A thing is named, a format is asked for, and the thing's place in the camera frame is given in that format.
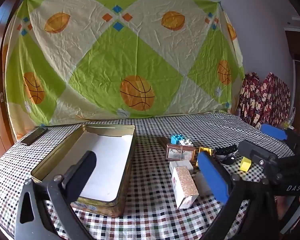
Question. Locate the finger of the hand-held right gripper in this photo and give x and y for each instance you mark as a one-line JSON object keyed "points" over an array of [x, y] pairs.
{"points": [[255, 152], [273, 131]]}

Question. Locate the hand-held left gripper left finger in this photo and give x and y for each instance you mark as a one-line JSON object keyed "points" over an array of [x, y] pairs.
{"points": [[81, 177]]}

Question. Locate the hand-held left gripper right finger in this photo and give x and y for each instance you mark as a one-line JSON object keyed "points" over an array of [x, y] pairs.
{"points": [[212, 177]]}

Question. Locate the yellow building block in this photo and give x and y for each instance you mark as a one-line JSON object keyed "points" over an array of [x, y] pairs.
{"points": [[245, 164]]}

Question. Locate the yellow plastic holder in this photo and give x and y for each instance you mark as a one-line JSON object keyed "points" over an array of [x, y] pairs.
{"points": [[205, 150]]}

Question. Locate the patterned carton box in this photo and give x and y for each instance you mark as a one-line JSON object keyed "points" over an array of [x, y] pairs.
{"points": [[185, 185]]}

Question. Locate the black hair claw clip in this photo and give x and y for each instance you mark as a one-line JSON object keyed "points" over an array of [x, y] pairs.
{"points": [[223, 151]]}

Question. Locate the white charger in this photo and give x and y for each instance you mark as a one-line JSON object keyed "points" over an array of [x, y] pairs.
{"points": [[181, 166]]}

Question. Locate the gold tin box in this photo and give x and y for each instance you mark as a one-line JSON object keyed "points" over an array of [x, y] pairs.
{"points": [[100, 206]]}

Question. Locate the white building block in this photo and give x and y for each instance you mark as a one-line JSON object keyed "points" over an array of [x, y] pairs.
{"points": [[187, 143]]}

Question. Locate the blue building block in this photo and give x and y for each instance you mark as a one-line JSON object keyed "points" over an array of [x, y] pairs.
{"points": [[177, 140]]}

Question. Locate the person's right forearm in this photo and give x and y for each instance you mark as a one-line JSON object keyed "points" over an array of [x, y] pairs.
{"points": [[281, 207]]}

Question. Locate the clear plastic bag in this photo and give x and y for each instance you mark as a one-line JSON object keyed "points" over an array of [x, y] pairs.
{"points": [[288, 122]]}

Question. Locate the red patterned cloth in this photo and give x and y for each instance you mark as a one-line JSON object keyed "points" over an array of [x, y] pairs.
{"points": [[265, 100]]}

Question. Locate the white paper liner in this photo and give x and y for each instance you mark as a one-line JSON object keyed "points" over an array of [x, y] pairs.
{"points": [[110, 160]]}

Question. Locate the checkered tablecloth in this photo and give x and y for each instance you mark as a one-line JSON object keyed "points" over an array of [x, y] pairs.
{"points": [[150, 180]]}

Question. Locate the black smartphone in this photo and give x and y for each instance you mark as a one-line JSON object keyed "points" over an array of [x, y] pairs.
{"points": [[33, 136]]}

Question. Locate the basketball printed green bedsheet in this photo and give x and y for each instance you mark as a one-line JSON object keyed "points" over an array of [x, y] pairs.
{"points": [[115, 55]]}

